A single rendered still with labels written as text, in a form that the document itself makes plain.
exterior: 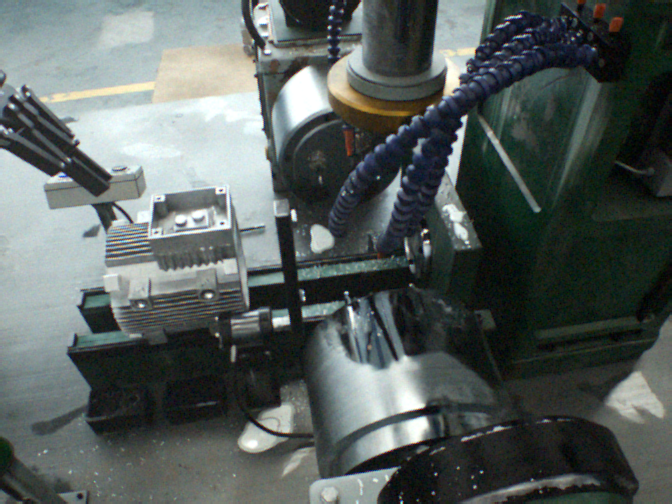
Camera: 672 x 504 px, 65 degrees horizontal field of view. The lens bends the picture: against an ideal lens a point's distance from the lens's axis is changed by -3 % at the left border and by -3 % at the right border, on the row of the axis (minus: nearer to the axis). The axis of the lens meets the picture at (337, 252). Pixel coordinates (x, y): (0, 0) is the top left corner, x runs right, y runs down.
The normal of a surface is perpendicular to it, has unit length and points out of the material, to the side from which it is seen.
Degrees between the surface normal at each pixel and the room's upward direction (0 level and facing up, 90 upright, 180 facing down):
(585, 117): 90
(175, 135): 0
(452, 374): 17
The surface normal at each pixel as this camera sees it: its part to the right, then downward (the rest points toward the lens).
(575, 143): -0.99, 0.12
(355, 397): -0.59, -0.48
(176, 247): 0.18, 0.72
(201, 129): -0.02, -0.69
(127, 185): 0.14, 0.39
